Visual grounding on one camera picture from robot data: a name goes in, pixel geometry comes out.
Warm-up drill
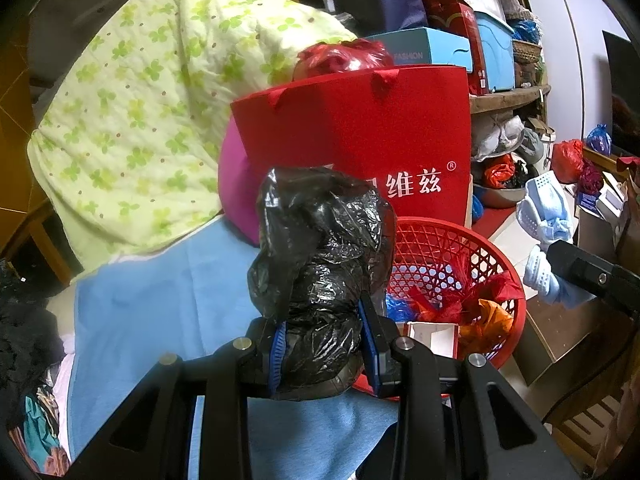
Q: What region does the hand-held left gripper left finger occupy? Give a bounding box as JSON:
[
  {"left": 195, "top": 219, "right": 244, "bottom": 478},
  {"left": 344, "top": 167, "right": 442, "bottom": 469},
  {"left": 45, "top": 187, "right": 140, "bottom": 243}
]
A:
[{"left": 65, "top": 320, "right": 288, "bottom": 480}]

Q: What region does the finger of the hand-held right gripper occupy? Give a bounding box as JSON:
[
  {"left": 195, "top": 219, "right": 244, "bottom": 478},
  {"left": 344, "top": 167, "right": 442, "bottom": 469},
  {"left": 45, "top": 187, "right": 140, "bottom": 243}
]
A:
[{"left": 545, "top": 240, "right": 640, "bottom": 316}]

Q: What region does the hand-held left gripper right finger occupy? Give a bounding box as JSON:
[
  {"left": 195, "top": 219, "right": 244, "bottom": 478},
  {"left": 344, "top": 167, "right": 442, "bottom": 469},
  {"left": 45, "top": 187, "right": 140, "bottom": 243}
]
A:
[{"left": 355, "top": 292, "right": 581, "bottom": 480}]

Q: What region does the white cardboard box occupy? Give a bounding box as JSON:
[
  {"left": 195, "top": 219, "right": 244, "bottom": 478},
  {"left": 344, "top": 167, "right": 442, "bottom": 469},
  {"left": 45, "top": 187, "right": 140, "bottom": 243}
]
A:
[{"left": 404, "top": 321, "right": 460, "bottom": 358}]

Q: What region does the black plastic bag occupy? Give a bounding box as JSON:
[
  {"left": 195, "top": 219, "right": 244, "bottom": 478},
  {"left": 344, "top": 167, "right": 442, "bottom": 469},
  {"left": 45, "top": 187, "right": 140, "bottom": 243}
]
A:
[{"left": 247, "top": 165, "right": 396, "bottom": 401}]

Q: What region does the orange plastic bag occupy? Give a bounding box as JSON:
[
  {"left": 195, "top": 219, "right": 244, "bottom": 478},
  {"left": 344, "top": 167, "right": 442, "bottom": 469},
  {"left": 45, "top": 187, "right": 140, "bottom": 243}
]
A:
[{"left": 457, "top": 300, "right": 516, "bottom": 356}]

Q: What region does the red mesh basket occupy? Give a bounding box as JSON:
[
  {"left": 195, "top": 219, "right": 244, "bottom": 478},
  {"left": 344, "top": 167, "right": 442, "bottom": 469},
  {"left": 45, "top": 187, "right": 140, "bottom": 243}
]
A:
[{"left": 385, "top": 217, "right": 527, "bottom": 368}]

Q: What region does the brown cardboard box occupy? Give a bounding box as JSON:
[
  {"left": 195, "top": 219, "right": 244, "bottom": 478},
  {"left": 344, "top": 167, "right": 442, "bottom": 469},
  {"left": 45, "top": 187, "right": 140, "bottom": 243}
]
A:
[{"left": 525, "top": 260, "right": 626, "bottom": 386}]

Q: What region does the metal basin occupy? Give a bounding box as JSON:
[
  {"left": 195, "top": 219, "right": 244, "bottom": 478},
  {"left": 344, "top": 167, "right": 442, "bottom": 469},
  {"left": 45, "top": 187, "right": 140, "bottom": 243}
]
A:
[{"left": 472, "top": 180, "right": 528, "bottom": 208}]

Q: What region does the small blue plastic bag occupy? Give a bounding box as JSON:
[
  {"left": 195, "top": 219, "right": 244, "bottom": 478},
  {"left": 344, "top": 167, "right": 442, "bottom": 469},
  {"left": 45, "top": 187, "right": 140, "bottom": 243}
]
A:
[{"left": 585, "top": 124, "right": 612, "bottom": 156}]

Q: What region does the blue blanket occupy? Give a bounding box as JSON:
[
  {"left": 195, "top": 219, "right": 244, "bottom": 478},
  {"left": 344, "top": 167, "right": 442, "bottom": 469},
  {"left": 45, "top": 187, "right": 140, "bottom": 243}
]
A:
[{"left": 67, "top": 215, "right": 401, "bottom": 480}]

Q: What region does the wooden crate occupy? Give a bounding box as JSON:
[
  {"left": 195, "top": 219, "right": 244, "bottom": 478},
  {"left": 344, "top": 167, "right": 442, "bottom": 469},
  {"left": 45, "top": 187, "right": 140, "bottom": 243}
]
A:
[{"left": 555, "top": 395, "right": 621, "bottom": 456}]

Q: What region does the pink pillow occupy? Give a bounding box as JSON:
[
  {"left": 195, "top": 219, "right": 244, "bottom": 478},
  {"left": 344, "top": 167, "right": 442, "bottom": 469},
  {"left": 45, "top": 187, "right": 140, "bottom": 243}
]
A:
[{"left": 217, "top": 115, "right": 261, "bottom": 246}]

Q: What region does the wooden shelf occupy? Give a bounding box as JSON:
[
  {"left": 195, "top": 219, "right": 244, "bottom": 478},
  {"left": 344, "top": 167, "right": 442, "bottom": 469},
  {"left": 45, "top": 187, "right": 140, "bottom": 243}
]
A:
[{"left": 469, "top": 85, "right": 551, "bottom": 113}]

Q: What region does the red paper bag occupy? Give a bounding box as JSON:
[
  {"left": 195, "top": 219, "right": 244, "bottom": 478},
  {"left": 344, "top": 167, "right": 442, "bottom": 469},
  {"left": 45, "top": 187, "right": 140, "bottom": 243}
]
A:
[{"left": 231, "top": 65, "right": 473, "bottom": 241}]

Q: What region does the light blue storage box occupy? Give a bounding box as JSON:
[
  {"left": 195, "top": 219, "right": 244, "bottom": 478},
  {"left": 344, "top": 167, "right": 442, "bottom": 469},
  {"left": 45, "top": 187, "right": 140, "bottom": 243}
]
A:
[{"left": 472, "top": 10, "right": 516, "bottom": 93}]

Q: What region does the black clothes pile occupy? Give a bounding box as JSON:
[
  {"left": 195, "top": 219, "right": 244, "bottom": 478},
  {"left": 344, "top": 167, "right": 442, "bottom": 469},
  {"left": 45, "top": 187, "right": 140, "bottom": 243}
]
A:
[{"left": 0, "top": 260, "right": 66, "bottom": 401}]

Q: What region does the green clover print quilt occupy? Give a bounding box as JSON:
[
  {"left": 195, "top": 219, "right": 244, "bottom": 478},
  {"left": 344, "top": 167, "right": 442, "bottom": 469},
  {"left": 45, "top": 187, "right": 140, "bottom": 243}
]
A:
[{"left": 29, "top": 0, "right": 358, "bottom": 271}]

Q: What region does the teal cardboard box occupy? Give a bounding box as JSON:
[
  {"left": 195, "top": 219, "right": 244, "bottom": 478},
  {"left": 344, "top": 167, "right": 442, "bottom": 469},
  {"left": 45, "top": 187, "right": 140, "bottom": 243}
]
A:
[{"left": 362, "top": 27, "right": 473, "bottom": 68}]

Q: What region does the red gift box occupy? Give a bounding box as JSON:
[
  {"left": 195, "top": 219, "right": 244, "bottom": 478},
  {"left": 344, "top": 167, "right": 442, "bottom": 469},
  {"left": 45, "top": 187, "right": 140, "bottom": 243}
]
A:
[{"left": 415, "top": 0, "right": 488, "bottom": 96}]

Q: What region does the large red plastic bag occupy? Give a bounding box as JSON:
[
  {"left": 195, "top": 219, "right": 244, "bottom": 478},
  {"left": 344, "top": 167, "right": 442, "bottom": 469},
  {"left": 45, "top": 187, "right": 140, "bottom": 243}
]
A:
[{"left": 292, "top": 40, "right": 396, "bottom": 81}]

